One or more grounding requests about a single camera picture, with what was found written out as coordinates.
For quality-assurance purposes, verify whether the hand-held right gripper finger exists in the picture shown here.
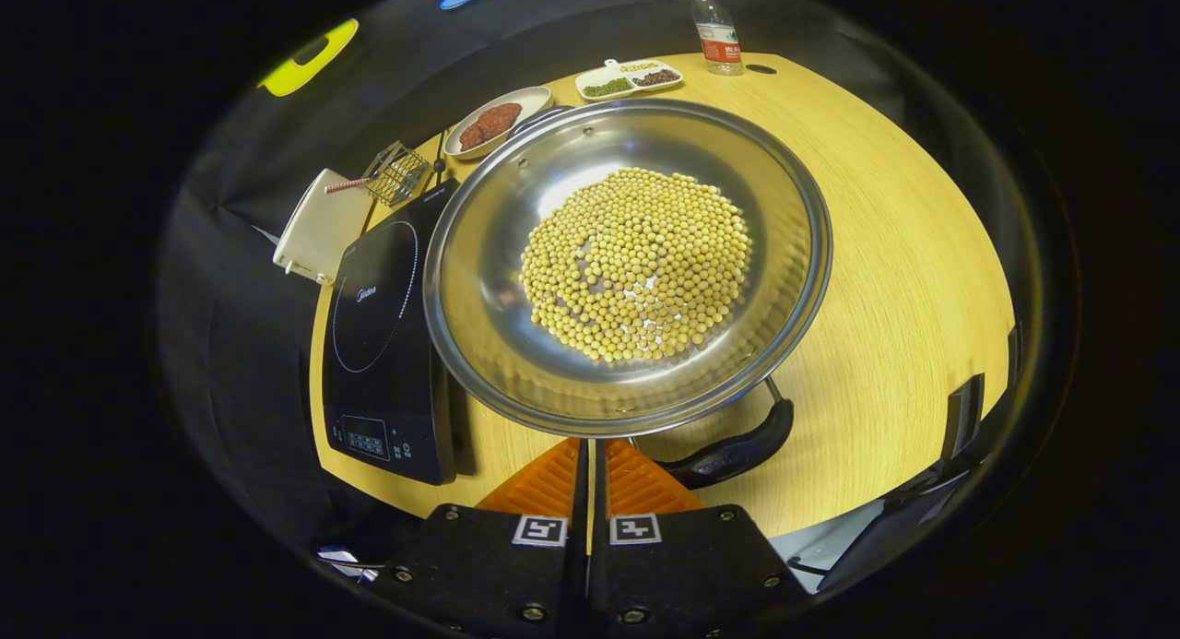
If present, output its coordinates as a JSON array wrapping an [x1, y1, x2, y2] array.
[[369, 436, 591, 639], [590, 436, 812, 639]]

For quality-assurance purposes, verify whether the stainless steel pot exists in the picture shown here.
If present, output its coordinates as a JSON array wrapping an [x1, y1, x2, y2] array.
[[422, 98, 833, 491]]

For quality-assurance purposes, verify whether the black induction cooktop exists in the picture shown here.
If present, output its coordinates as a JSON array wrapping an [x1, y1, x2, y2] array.
[[321, 178, 476, 486]]

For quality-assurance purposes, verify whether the heap of soybeans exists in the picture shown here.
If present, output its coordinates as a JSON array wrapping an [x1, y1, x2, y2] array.
[[519, 166, 754, 363]]

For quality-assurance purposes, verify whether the white toaster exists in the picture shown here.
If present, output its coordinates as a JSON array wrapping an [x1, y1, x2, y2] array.
[[273, 167, 374, 285]]

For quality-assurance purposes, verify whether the white oval plate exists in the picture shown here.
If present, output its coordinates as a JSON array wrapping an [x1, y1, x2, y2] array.
[[442, 86, 554, 160]]

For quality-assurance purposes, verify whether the white divided dish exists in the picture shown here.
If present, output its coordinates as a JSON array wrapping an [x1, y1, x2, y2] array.
[[574, 58, 685, 102]]

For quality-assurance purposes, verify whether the clear plastic water bottle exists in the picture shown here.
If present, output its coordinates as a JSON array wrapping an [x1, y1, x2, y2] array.
[[691, 0, 744, 76]]

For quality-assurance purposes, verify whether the wire mesh basket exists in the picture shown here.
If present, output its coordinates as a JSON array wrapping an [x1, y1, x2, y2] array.
[[361, 141, 431, 207]]

